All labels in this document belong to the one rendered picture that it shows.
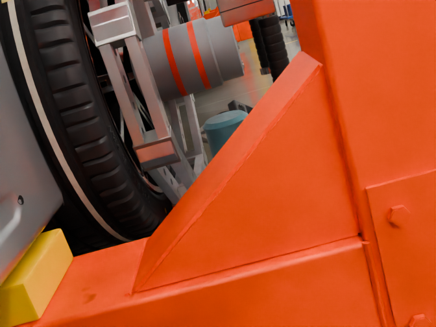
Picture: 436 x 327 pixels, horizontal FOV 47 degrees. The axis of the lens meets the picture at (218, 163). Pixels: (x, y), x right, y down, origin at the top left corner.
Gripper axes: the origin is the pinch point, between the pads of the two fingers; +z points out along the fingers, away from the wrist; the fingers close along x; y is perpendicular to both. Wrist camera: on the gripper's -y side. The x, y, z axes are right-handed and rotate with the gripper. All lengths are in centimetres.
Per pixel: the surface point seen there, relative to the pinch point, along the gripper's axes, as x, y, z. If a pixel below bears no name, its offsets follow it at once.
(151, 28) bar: 3.9, -37.6, -0.5
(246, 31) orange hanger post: 237, 244, -30
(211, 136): -19.9, -31.3, -6.6
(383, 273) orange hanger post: -57, -57, -24
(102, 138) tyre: -26, -49, 8
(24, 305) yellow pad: -51, -61, 14
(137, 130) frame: -23, -45, 3
